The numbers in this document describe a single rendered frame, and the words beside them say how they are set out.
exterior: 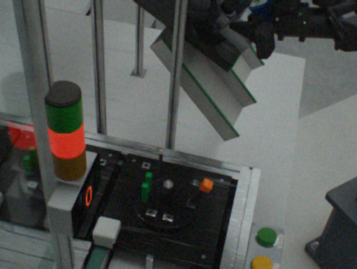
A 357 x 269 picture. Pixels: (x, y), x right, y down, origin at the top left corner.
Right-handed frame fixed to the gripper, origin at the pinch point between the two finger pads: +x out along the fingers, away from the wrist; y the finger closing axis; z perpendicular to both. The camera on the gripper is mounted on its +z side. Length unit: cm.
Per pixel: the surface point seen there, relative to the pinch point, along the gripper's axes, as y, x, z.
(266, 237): 23.5, -7.4, -35.8
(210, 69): -7.6, 13.9, -17.6
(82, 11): -43, 73, -23
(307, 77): -158, 31, -122
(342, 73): -170, 16, -126
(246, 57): -23.5, 11.2, -24.0
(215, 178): 13.5, 6.8, -31.7
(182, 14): 7.7, 10.4, 5.1
